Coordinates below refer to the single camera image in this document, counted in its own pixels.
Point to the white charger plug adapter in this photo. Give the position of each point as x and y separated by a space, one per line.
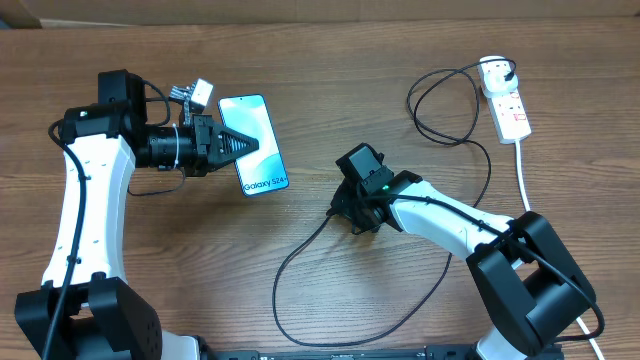
497 75

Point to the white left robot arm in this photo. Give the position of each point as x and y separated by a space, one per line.
85 308

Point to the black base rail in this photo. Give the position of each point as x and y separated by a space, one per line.
435 352

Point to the white power strip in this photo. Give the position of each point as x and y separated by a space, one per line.
510 118

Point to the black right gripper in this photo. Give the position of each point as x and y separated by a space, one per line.
342 207

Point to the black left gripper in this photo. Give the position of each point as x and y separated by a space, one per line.
204 133

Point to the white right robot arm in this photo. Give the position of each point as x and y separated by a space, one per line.
531 286

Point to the cardboard panel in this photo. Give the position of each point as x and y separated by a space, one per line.
40 13

